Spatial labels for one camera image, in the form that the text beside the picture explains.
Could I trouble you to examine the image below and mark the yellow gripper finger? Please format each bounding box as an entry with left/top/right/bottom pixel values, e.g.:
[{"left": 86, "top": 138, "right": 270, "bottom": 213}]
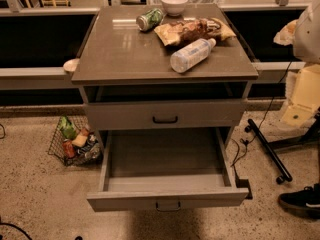
[
  {"left": 273, "top": 20, "right": 297, "bottom": 46},
  {"left": 280, "top": 63, "right": 320, "bottom": 127}
]

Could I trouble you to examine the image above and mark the clear blue plastic bottle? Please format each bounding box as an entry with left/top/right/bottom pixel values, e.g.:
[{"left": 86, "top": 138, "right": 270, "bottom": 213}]
[{"left": 170, "top": 38, "right": 216, "bottom": 73}]

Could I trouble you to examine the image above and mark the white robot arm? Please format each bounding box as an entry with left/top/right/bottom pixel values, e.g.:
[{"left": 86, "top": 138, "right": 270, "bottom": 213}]
[{"left": 273, "top": 0, "right": 320, "bottom": 127}]

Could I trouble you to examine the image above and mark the grey drawer cabinet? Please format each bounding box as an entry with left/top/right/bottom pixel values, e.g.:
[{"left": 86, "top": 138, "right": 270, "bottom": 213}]
[{"left": 71, "top": 3, "right": 260, "bottom": 213}]

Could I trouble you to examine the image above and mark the open grey middle drawer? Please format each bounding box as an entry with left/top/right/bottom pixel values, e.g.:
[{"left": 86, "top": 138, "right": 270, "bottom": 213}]
[{"left": 87, "top": 128, "right": 249, "bottom": 212}]

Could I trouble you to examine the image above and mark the closed grey upper drawer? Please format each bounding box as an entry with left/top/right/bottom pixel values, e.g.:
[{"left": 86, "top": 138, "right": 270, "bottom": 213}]
[{"left": 84, "top": 99, "right": 245, "bottom": 130}]

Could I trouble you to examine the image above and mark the black wheeled stand base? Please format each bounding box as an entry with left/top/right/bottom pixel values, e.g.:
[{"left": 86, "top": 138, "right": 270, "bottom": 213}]
[{"left": 245, "top": 111, "right": 320, "bottom": 184}]

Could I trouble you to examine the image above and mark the black sneaker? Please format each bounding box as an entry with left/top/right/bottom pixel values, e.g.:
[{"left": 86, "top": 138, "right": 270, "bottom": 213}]
[{"left": 278, "top": 183, "right": 320, "bottom": 219}]

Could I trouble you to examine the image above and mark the brown yellow chip bag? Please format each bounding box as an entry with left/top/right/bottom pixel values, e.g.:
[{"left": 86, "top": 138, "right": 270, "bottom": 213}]
[{"left": 154, "top": 18, "right": 236, "bottom": 46}]

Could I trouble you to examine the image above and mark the white bowl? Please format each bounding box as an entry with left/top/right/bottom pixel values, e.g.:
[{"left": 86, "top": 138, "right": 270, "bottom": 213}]
[{"left": 161, "top": 0, "right": 188, "bottom": 16}]

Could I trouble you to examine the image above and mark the green soda can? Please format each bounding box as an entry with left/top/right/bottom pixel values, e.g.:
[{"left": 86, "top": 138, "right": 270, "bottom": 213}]
[{"left": 136, "top": 8, "right": 164, "bottom": 32}]

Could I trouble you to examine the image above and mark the round tan disc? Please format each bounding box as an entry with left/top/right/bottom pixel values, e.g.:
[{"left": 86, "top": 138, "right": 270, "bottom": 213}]
[{"left": 63, "top": 58, "right": 79, "bottom": 73}]

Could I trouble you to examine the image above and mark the yellow sponge block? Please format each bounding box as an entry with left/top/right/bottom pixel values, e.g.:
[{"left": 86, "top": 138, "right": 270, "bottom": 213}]
[{"left": 72, "top": 134, "right": 87, "bottom": 147}]

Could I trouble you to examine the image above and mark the green snack bag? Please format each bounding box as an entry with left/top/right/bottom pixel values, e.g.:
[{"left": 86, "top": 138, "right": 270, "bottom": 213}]
[{"left": 58, "top": 116, "right": 77, "bottom": 140}]

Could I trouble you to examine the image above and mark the black cable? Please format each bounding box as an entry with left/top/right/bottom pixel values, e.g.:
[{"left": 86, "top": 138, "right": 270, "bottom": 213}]
[{"left": 230, "top": 61, "right": 294, "bottom": 168}]

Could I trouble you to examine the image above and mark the black wire basket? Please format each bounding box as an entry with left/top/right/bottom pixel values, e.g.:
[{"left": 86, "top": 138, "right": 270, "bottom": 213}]
[{"left": 48, "top": 116, "right": 103, "bottom": 166}]

